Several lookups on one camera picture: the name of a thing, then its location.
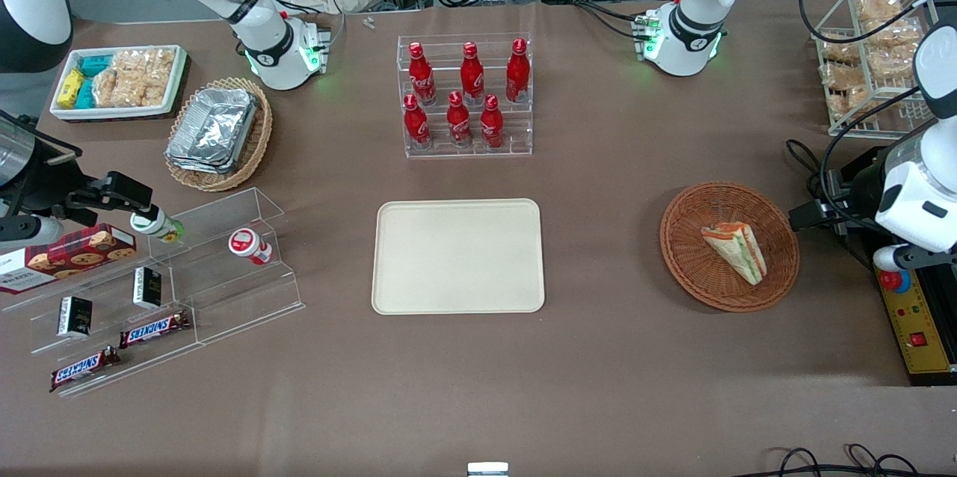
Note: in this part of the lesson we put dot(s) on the white metal bracket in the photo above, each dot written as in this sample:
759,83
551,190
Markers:
487,469

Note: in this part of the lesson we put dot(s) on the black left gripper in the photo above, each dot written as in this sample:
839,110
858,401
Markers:
862,191

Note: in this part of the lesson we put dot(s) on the white rectangular snack tray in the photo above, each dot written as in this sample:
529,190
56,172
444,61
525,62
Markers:
67,112

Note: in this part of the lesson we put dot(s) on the red cola bottle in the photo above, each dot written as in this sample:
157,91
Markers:
472,77
416,124
422,77
517,73
458,122
491,124

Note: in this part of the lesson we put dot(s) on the clear bag fried snacks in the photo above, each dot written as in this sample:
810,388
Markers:
845,77
878,7
890,34
848,103
893,63
839,52

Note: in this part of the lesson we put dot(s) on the small white bottle red lid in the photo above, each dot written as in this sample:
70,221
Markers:
248,245

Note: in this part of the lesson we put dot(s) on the small black box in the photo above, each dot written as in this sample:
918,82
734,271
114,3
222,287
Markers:
75,316
147,288

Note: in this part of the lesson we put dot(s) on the Snickers chocolate bar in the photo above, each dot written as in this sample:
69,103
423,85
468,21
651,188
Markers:
153,330
82,368

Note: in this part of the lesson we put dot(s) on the yellow emergency stop control box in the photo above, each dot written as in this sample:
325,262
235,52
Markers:
923,327

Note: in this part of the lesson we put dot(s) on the yellow snack packet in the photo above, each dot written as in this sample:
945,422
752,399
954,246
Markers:
70,88

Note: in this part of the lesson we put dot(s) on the clear acrylic bottle rack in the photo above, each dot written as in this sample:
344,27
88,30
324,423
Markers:
516,140

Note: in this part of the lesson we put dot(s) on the clear acrylic stepped shelf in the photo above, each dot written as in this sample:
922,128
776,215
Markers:
224,290

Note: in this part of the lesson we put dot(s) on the beige plastic tray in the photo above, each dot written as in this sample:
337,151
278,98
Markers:
457,256

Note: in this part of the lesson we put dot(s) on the oval tan wicker basket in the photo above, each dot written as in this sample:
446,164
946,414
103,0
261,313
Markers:
258,137

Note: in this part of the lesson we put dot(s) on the aluminium foil container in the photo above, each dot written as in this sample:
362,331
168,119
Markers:
193,166
213,125

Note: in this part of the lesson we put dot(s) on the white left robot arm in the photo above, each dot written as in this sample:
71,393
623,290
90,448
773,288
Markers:
695,36

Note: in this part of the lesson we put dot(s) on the red tartan cookie box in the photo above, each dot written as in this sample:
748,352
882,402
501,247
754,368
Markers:
67,256

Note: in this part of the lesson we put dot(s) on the triangle sandwich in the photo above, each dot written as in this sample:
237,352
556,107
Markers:
736,249

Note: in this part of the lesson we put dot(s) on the round brown wicker basket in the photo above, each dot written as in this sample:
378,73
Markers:
691,253

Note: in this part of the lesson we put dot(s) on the clear bag rice crackers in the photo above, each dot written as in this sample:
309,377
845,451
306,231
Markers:
127,90
146,63

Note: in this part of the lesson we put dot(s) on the white bottle green cap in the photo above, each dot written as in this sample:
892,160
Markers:
153,224

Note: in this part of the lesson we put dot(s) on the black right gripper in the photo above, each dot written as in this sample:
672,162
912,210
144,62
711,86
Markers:
46,185

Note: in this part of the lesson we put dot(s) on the teal snack packet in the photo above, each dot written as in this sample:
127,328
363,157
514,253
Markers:
86,94
96,64

